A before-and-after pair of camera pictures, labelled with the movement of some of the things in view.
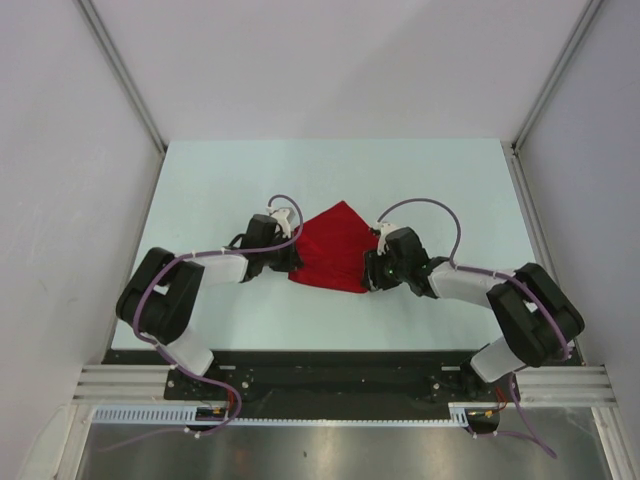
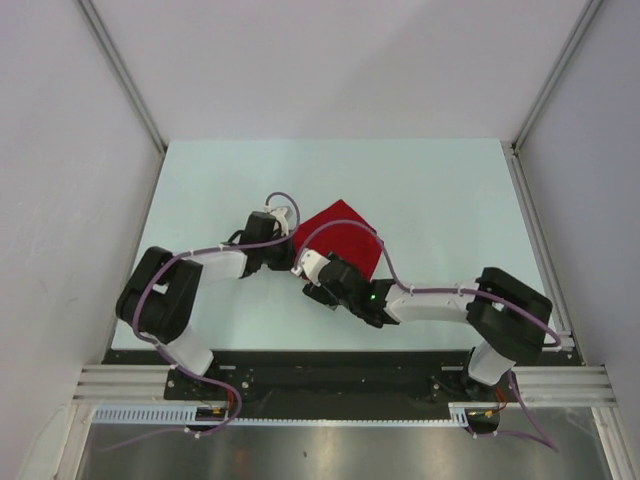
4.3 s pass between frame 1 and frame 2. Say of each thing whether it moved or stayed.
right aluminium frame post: stayed
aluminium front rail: stayed
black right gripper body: moved
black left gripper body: stayed
